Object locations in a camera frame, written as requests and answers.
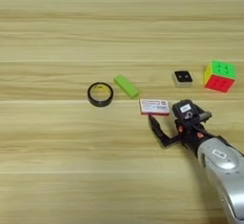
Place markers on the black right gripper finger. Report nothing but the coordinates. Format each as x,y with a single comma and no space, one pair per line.
158,131
205,116

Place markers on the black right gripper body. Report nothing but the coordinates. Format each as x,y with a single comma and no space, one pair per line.
192,135

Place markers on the red and white card box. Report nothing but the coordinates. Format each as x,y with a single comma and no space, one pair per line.
154,106

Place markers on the colourful puzzle cube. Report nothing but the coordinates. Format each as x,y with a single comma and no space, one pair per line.
220,75

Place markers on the black tape roll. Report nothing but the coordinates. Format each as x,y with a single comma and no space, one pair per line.
89,94

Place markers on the black box with white label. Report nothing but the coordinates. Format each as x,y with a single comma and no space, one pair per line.
185,110

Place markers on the small grey box black top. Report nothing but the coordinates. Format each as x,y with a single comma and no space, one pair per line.
182,77

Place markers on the green rectangular block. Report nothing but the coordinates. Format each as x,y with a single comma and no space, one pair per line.
126,86

